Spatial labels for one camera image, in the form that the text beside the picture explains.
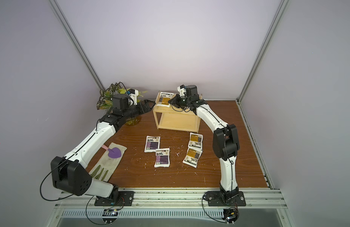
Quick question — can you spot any yellow coffee bag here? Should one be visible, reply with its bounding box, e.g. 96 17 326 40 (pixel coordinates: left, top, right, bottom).
188 132 203 150
156 92 174 107
183 148 203 168

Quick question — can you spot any purple coffee bag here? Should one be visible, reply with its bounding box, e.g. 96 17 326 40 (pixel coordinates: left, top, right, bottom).
154 148 170 168
144 136 161 153

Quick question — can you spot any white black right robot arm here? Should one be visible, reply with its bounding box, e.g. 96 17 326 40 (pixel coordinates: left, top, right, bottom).
169 85 240 202

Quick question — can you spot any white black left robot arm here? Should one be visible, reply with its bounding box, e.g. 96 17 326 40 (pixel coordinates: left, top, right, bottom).
51 94 156 198

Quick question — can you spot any light wooden two-tier shelf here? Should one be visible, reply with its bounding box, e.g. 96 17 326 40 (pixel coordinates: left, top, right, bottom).
153 92 201 133

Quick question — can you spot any artificial green leafy plant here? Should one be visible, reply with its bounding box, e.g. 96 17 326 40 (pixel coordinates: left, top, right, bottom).
96 82 147 110

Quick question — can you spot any amber transparent plastic vase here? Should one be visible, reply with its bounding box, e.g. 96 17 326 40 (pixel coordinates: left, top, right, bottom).
125 115 142 126

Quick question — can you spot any purple pink small shovel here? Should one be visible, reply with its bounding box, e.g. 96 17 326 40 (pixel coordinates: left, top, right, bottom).
101 145 122 159

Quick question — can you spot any beige green gardening glove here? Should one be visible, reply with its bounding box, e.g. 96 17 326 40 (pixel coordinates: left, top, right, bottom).
89 143 127 182

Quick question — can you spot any left small circuit board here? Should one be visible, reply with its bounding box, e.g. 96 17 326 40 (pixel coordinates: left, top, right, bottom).
102 209 119 224

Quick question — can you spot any small circuit board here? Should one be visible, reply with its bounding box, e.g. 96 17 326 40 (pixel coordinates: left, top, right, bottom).
222 207 239 225
102 209 119 224

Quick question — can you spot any right small circuit board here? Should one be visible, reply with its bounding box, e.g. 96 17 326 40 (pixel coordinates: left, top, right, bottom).
222 207 239 225

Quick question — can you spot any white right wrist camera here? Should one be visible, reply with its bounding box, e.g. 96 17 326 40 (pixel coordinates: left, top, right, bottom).
177 85 187 97

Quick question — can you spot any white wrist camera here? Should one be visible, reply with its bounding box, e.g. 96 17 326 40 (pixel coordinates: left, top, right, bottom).
127 89 139 106
177 85 187 97

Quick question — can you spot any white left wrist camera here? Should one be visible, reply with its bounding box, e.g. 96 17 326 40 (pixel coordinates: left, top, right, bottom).
127 89 139 106

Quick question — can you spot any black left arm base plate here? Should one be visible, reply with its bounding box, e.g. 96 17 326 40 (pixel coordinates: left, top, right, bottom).
94 191 135 207

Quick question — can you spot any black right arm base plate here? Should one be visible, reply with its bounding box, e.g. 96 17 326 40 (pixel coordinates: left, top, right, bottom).
203 191 247 207

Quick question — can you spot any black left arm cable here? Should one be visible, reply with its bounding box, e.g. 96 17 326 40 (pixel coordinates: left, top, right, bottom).
39 158 76 202

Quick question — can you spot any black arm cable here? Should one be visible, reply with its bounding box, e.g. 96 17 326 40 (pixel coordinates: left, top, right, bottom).
39 158 76 202
201 192 227 224

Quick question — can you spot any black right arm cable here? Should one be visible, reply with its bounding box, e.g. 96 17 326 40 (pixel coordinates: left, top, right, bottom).
201 192 227 224

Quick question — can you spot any aluminium front rail frame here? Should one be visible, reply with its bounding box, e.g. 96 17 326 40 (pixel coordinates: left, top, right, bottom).
46 187 295 227

